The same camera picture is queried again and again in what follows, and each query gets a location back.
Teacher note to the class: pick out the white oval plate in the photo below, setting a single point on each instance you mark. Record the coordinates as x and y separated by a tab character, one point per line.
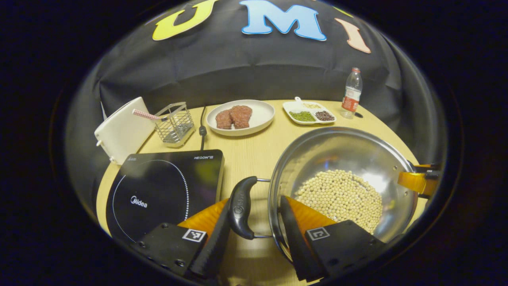
262	115

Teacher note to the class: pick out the white toaster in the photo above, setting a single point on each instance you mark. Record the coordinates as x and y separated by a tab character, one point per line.
123	135

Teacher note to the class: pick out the brown meat patty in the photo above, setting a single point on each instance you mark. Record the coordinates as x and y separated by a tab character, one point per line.
241	116
223	119

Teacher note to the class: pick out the black induction cooktop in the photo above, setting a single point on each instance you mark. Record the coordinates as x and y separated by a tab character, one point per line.
158	186

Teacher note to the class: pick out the pile of green mung beans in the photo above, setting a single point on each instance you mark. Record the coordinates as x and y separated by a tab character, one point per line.
302	116

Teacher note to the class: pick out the pile of yellow soybeans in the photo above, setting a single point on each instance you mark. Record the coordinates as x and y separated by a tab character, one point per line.
341	198

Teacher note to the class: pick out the white divided dish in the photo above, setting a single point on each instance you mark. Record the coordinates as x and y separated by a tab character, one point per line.
291	106

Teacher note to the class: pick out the black backdrop cloth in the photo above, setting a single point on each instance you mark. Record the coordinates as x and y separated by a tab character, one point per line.
238	67

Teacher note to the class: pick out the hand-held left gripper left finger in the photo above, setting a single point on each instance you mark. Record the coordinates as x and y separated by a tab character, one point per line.
214	246

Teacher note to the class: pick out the clear plastic water bottle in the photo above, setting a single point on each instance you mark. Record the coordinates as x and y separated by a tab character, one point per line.
351	95

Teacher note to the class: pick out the pile of pale yellow grains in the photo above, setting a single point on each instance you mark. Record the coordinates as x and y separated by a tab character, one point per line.
312	106

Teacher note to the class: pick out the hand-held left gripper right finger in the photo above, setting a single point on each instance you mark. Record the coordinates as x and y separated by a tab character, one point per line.
293	246

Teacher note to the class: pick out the pile of dark red beans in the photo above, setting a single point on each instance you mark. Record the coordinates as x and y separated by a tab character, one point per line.
324	116

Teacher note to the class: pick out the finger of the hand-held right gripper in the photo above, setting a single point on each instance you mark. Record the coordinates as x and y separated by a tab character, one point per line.
414	180

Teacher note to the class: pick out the red checked straw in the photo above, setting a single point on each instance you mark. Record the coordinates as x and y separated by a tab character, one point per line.
147	115

